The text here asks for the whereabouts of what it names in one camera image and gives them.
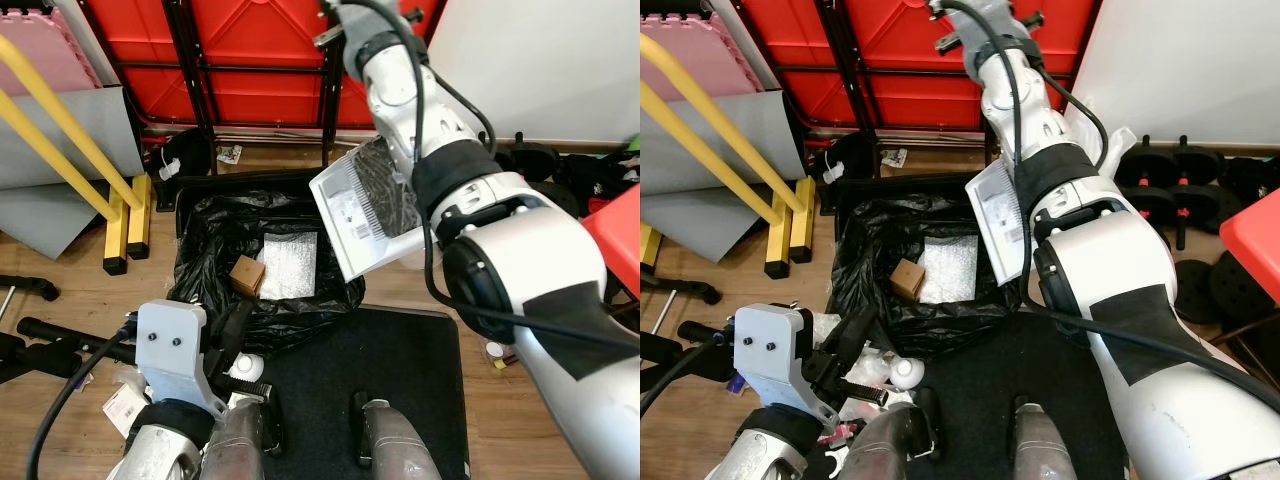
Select black floor mat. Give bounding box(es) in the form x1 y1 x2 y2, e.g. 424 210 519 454
255 305 471 480
925 315 1131 480

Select clear plastic wrap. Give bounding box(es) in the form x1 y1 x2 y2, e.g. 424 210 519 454
812 312 901 421

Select small brown cardboard box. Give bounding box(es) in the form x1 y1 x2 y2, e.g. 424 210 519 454
229 254 267 298
888 258 926 301

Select red folded table black legs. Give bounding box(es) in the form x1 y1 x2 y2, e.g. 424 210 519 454
735 0 1101 131
78 0 446 131

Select pink tube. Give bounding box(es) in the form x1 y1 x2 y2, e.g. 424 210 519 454
818 420 863 449

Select white bubble wrap sheet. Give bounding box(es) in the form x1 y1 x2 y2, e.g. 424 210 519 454
915 235 979 304
258 232 321 301

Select bin with black bag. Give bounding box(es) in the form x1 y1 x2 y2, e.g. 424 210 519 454
828 172 1001 341
172 172 368 356

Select silver left robot leg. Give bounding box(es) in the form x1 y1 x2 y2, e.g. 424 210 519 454
205 395 281 480
840 390 941 480

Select silver robot leg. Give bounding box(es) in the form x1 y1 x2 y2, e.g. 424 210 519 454
350 392 441 480
840 390 941 480
205 395 281 480
1005 398 1079 480

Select white paper tag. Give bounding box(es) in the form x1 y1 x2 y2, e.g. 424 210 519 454
103 385 143 438

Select black foam roller bar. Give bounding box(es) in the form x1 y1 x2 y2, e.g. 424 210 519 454
15 315 136 353
676 320 741 351

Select silver right robot leg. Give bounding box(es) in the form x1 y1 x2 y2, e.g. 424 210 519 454
350 392 441 480
1005 398 1079 480

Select grey foam mat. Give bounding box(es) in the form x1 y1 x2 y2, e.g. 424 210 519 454
0 85 146 259
640 85 801 271

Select red plastic table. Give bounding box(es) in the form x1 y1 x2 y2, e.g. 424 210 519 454
582 183 641 301
1222 185 1280 291

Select pink foam mat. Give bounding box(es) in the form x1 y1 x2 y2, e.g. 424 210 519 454
0 8 101 98
640 12 771 96

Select black weight plate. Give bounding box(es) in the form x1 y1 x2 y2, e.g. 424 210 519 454
1172 258 1233 323

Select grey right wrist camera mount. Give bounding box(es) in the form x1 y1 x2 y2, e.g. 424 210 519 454
335 0 406 36
955 0 1031 36

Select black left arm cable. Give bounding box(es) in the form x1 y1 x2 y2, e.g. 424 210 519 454
28 315 141 480
640 328 738 416

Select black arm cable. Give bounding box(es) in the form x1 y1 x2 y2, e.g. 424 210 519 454
28 315 141 480
340 0 641 353
938 0 1280 389
640 328 738 416

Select yellow metal frame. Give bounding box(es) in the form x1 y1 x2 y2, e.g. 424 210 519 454
0 33 153 276
640 15 816 281

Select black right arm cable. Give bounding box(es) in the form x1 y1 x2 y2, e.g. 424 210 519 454
938 0 1280 389
340 0 641 353

